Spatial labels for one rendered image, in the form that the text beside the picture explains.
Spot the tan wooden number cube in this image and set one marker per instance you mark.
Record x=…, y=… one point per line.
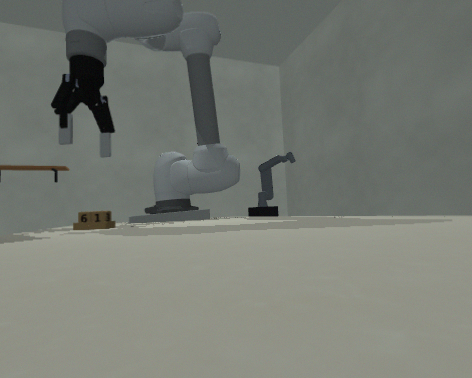
x=101, y=216
x=84, y=217

